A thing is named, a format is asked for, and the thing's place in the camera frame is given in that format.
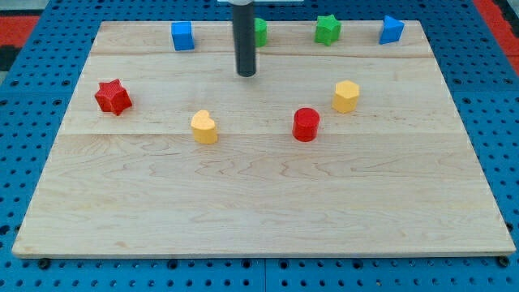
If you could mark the yellow heart block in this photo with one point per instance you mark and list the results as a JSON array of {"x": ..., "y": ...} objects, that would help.
[{"x": 204, "y": 128}]

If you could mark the yellow hexagon block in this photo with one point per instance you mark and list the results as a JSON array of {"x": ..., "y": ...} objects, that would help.
[{"x": 345, "y": 97}]

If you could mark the blue cube block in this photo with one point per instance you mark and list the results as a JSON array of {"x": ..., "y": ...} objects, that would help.
[{"x": 182, "y": 37}]

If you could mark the red star block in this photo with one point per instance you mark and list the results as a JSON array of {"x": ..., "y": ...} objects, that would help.
[{"x": 113, "y": 97}]

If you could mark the blue triangle block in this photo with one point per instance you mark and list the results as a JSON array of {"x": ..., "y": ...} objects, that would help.
[{"x": 391, "y": 31}]

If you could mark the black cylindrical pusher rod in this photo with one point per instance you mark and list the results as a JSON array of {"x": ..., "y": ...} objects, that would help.
[{"x": 243, "y": 21}]

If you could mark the red cylinder block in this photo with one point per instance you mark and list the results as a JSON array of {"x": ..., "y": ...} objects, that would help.
[{"x": 305, "y": 124}]

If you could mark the green star block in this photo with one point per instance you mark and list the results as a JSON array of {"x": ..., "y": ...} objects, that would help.
[{"x": 327, "y": 29}]

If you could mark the green cylinder block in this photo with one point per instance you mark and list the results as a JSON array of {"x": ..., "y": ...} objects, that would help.
[{"x": 261, "y": 32}]

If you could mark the light wooden board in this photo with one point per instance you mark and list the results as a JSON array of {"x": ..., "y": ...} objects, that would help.
[{"x": 396, "y": 177}]

